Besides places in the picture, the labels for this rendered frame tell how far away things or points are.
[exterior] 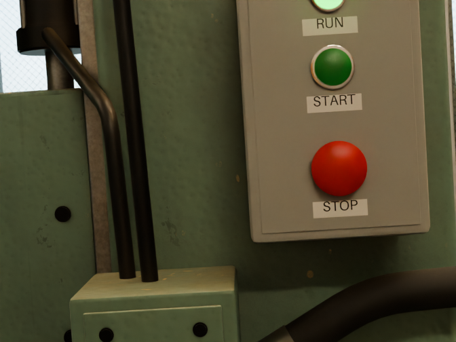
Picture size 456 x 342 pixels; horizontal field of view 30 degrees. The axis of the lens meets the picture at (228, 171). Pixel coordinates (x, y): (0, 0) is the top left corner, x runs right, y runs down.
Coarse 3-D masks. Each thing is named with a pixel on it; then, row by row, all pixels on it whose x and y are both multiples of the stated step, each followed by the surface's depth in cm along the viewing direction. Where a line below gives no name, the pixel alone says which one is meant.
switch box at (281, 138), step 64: (256, 0) 46; (384, 0) 46; (256, 64) 47; (384, 64) 46; (256, 128) 47; (320, 128) 47; (384, 128) 47; (256, 192) 47; (320, 192) 47; (384, 192) 47
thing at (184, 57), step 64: (192, 0) 52; (192, 64) 53; (192, 128) 53; (448, 128) 53; (128, 192) 53; (192, 192) 53; (448, 192) 53; (192, 256) 53; (256, 256) 53; (320, 256) 53; (384, 256) 53; (448, 256) 53; (256, 320) 54; (384, 320) 53; (448, 320) 53
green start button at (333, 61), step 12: (324, 48) 46; (336, 48) 46; (312, 60) 46; (324, 60) 46; (336, 60) 46; (348, 60) 46; (312, 72) 46; (324, 72) 46; (336, 72) 46; (348, 72) 46; (324, 84) 46; (336, 84) 46
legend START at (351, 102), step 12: (312, 96) 47; (324, 96) 47; (336, 96) 47; (348, 96) 47; (360, 96) 47; (312, 108) 47; (324, 108) 47; (336, 108) 47; (348, 108) 47; (360, 108) 47
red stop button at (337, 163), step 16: (336, 144) 46; (352, 144) 46; (320, 160) 46; (336, 160) 46; (352, 160) 46; (320, 176) 46; (336, 176) 46; (352, 176) 46; (336, 192) 46; (352, 192) 46
